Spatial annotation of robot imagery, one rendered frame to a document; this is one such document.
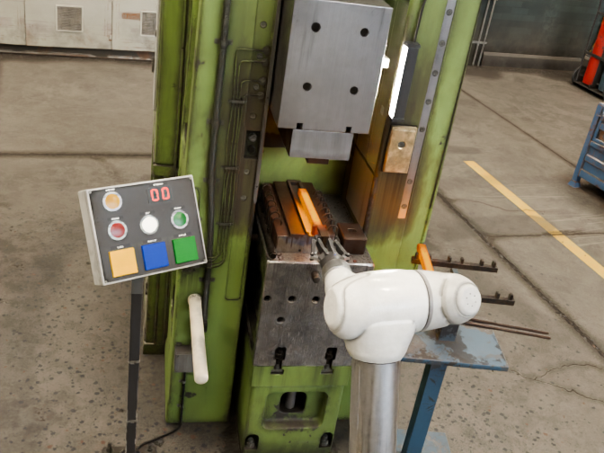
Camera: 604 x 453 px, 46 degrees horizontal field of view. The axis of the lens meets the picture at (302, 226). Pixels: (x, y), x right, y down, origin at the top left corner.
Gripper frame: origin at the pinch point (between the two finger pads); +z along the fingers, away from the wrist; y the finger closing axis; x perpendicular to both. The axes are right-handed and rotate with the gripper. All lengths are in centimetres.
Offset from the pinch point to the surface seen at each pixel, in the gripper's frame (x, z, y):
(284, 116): 36.5, 10.0, -15.6
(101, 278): -6, -18, -68
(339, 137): 31.0, 9.9, 3.0
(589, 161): -81, 282, 295
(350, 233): -6.1, 13.6, 14.5
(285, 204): -5.2, 31.7, -6.2
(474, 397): -104, 36, 98
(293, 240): -7.5, 9.6, -6.7
